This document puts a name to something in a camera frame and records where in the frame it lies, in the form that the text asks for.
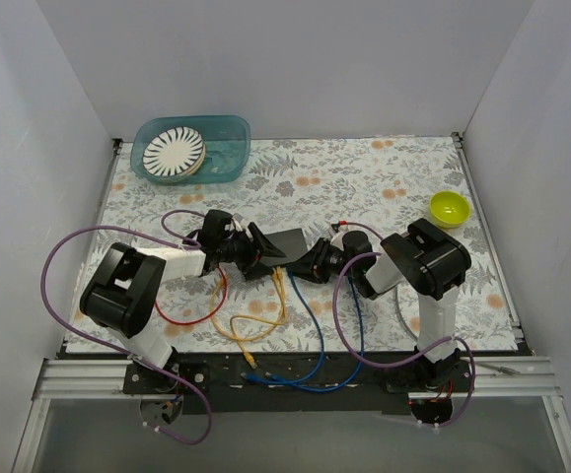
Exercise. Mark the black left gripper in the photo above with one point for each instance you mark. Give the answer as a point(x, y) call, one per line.
point(251, 250)

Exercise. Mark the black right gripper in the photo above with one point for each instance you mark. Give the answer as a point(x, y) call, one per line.
point(319, 259)

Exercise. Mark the black network switch box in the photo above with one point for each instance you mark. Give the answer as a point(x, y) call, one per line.
point(291, 242)

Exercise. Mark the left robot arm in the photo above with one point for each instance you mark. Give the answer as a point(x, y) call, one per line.
point(121, 294)

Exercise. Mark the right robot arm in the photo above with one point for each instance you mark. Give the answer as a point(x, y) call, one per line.
point(433, 263)

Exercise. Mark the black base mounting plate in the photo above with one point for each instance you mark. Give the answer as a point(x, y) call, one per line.
point(289, 382)

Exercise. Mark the teal plastic basin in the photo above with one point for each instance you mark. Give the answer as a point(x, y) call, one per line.
point(227, 140)

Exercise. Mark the white black striped plate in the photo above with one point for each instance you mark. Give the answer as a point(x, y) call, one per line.
point(176, 152)

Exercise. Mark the lime green bowl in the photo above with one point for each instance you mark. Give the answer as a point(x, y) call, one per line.
point(448, 209)

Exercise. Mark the aluminium frame rail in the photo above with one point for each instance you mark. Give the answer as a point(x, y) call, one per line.
point(103, 379)

